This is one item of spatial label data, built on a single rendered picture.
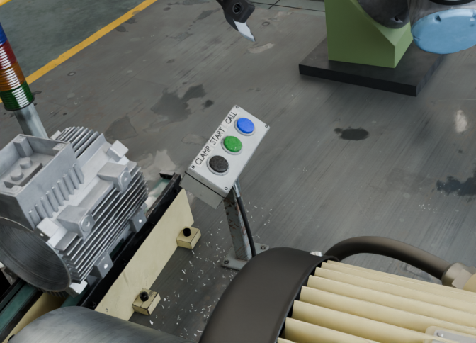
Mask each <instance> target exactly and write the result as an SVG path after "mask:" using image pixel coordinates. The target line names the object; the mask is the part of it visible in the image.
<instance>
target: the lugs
mask: <svg viewBox="0 0 476 343"><path fill-rule="evenodd" d="M60 133H61V132H60V131H57V132H56V133H55V134H54V135H53V136H52V137H51V138H50V139H51V140H54V139H55V138H56V137H57V136H58V135H59V134H60ZM127 152H128V148H127V147H125V146H124V145H123V144H122V143H121V142H119V141H118V140H116V141H115V142H114V143H113V144H112V145H111V146H110V147H109V149H108V150H107V152H106V154H107V155H108V156H110V157H111V158H112V159H114V160H115V161H116V162H117V163H118V162H119V161H120V160H121V159H122V158H123V157H124V155H125V154H126V153H127ZM147 206H148V205H147V204H146V203H145V202H144V204H143V205H142V206H141V208H142V209H143V211H144V210H145V208H146V207H147ZM59 228H60V227H59V226H58V225H57V224H56V223H54V222H53V221H52V220H51V219H49V218H48V217H45V218H44V219H43V220H42V221H41V222H40V223H39V224H38V225H37V227H36V228H35V229H34V231H33V232H34V233H35V234H36V235H37V236H38V237H40V238H41V239H42V240H44V241H45V242H48V241H49V240H50V239H51V238H52V237H53V235H54V234H55V233H56V232H57V231H58V230H59ZM4 271H5V272H6V273H7V274H8V275H9V276H11V277H12V278H13V279H15V280H16V279H17V278H18V276H17V275H15V274H14V273H13V272H12V271H10V270H9V269H7V268H5V269H4ZM86 285H87V282H85V281H83V282H82V283H81V284H77V283H72V285H70V286H69V287H68V288H67V289H66V290H65V291H66V292H67V293H68V294H69V295H70V296H72V297H73V298H76V297H77V296H78V295H79V294H80V293H81V292H82V291H83V290H84V288H85V287H86Z"/></svg>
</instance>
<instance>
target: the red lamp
mask: <svg viewBox="0 0 476 343"><path fill-rule="evenodd" d="M15 61H16V56H15V55H14V52H13V50H12V48H11V46H10V43H9V41H8V38H7V40H6V42H5V43H4V44H3V45H0V70H3V69H6V68H8V67H10V66H11V65H13V64H14V63H15Z"/></svg>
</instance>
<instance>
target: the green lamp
mask: <svg viewBox="0 0 476 343"><path fill-rule="evenodd" d="M0 97H1V100H2V102H3V104H4V106H5V107H6V108H8V109H16V108H20V107H23V106H25V105H27V104H28V103H30V102H31V101H32V99H33V95H32V93H31V91H30V88H29V86H28V83H27V81H26V80H25V81H24V82H23V83H22V84H21V85H20V86H19V87H17V88H15V89H12V90H9V91H0Z"/></svg>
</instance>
